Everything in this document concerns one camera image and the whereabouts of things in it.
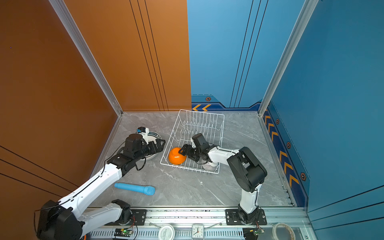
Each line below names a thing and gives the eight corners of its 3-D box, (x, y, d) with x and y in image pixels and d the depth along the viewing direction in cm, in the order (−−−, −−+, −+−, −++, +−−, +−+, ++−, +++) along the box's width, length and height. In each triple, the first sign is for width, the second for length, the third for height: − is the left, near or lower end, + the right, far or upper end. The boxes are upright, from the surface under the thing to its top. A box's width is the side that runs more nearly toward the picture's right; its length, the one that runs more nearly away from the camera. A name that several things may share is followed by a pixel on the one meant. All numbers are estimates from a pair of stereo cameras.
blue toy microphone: (117, 188, 84) (114, 186, 81) (121, 182, 87) (117, 179, 83) (153, 196, 82) (151, 194, 78) (156, 189, 84) (154, 186, 81)
